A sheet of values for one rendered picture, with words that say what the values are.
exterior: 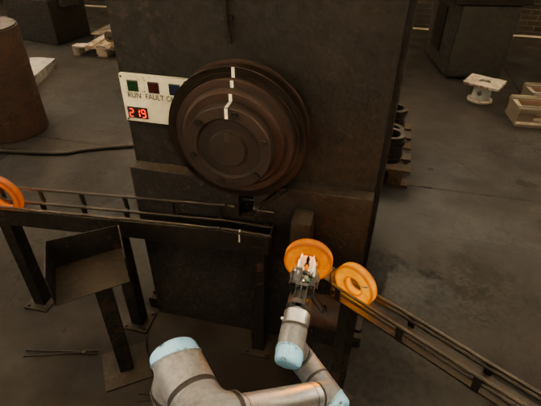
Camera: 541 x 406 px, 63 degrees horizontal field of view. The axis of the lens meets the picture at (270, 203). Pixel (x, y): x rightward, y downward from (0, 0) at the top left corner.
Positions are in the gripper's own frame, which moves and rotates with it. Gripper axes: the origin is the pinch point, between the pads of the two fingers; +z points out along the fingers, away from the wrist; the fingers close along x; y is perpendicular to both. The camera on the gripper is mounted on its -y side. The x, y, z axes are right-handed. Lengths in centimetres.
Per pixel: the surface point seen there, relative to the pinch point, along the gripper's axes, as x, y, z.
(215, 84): 36, 37, 31
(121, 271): 69, -24, -7
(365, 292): -19.6, -11.9, -2.9
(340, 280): -11.4, -15.5, 1.8
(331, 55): 3, 39, 49
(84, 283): 80, -24, -14
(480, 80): -127, -163, 336
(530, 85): -175, -164, 337
